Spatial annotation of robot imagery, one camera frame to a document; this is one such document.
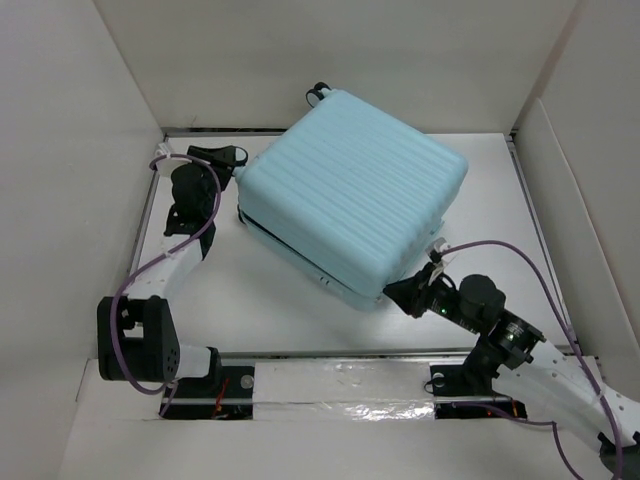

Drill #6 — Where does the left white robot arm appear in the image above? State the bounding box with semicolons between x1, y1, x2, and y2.
97;145;248;397

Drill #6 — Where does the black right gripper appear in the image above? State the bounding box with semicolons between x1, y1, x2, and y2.
381;261;481;334

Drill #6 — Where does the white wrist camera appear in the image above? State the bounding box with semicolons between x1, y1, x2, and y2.
149;142;173;171
426;238;451;272

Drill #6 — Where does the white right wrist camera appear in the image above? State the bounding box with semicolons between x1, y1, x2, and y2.
426;238;451;272

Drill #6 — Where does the light blue hard-shell suitcase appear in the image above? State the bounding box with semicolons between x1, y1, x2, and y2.
236;83;469;311

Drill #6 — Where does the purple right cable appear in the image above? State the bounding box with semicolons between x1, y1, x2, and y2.
434;241;626;480

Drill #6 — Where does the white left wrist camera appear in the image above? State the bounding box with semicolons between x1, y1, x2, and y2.
149;142;173;171

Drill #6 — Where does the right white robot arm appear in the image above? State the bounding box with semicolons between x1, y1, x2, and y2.
384;263;639;479

